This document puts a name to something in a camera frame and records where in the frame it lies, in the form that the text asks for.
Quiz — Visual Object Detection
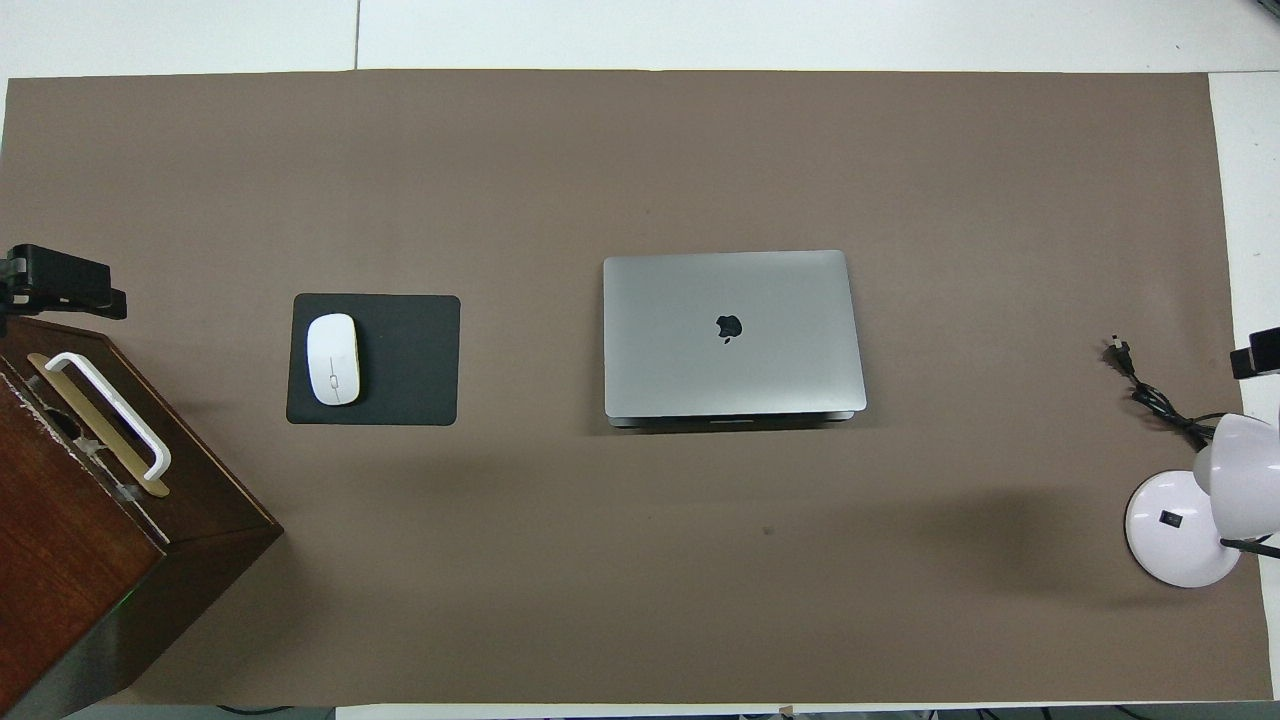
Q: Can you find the black mouse pad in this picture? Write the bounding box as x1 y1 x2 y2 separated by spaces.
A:
286 293 462 427

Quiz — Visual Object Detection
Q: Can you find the brass handle backplate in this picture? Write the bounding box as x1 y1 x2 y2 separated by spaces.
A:
27 352 171 498

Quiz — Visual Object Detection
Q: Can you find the brown table mat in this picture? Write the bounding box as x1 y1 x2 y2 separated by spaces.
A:
0 68 1273 707

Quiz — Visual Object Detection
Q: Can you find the black lamp power cable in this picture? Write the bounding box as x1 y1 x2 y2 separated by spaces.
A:
1103 337 1216 448

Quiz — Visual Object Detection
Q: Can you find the silver Apple laptop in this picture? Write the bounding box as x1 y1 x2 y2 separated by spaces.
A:
602 250 868 429

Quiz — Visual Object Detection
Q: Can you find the dark brown wooden box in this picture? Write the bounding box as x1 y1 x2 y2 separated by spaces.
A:
0 315 285 720

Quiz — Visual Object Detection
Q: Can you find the white box handle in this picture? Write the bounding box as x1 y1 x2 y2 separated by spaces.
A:
44 352 172 483

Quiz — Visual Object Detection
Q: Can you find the white computer mouse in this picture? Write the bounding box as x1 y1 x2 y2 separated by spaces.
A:
306 313 361 406

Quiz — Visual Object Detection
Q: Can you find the white desk lamp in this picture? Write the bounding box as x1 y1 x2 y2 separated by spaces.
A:
1125 412 1280 589

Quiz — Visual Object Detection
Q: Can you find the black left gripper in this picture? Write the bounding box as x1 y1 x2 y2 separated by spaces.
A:
0 243 129 322

